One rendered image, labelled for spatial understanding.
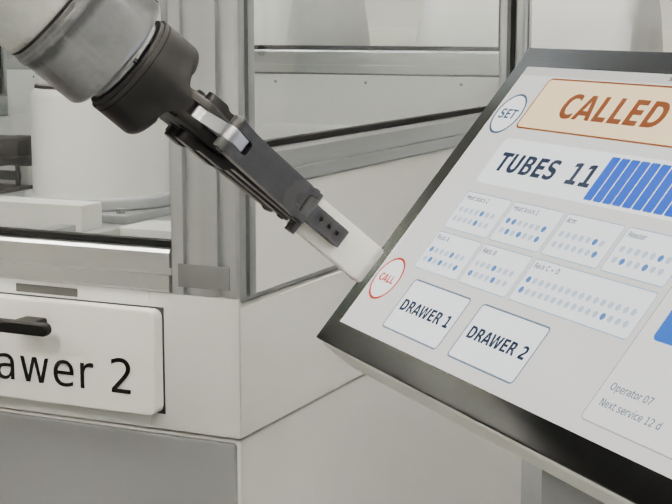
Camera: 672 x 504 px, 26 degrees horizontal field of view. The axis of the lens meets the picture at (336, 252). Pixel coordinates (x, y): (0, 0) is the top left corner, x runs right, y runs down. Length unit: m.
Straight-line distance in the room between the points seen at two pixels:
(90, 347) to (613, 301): 0.74
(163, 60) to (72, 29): 0.06
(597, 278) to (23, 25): 0.40
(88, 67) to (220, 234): 0.54
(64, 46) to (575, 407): 0.39
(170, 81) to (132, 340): 0.59
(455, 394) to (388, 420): 0.86
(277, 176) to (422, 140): 0.93
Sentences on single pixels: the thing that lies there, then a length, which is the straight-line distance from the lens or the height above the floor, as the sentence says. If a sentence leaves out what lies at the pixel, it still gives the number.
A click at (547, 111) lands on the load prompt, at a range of 1.17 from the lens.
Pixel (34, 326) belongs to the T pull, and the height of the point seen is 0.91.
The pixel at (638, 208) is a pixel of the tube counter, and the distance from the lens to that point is 0.99.
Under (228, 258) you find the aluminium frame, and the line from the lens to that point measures 1.46.
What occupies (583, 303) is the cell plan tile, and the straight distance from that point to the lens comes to 0.96.
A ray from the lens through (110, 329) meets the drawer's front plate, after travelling 1.53.
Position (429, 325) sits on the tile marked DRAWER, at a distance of 1.08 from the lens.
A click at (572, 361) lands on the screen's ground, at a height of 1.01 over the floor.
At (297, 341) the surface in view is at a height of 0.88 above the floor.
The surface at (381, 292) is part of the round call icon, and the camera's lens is 1.17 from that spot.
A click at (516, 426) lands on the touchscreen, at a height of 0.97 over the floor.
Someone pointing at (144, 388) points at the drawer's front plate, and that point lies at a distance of 1.52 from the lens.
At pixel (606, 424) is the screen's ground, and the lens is 0.87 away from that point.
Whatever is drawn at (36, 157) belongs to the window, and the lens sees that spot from 1.60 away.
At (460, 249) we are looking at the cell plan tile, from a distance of 1.12.
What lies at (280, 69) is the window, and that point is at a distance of 1.56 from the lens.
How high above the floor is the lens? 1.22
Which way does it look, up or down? 9 degrees down
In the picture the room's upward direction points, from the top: straight up
